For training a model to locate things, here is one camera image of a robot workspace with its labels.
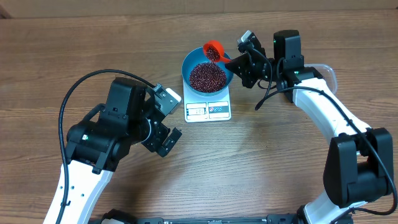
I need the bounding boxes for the orange scoop with blue handle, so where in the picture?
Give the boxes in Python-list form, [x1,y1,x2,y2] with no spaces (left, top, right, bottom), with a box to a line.
[203,40,231,63]

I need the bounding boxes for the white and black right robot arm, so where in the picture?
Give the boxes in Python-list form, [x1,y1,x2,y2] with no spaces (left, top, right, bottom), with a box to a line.
[226,30,397,223]

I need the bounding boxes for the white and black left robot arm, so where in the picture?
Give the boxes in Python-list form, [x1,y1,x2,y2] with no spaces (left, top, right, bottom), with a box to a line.
[44,77,182,223]

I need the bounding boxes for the red beans in scoop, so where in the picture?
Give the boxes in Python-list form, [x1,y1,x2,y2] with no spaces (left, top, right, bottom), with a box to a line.
[205,46,220,62]

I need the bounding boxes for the red beans in bowl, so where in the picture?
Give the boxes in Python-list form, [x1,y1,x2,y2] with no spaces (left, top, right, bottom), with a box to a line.
[188,62,227,93]

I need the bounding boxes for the white digital kitchen scale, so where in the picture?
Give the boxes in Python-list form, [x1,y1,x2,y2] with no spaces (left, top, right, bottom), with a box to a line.
[183,82,232,123]

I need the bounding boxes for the blue bowl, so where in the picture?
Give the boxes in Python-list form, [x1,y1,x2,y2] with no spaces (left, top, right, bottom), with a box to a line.
[182,47,233,96]

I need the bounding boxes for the clear plastic container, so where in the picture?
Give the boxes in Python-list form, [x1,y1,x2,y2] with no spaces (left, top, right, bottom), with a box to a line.
[304,63,338,95]

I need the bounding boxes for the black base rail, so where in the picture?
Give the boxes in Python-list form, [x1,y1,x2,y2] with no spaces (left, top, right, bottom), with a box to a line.
[88,209,304,224]

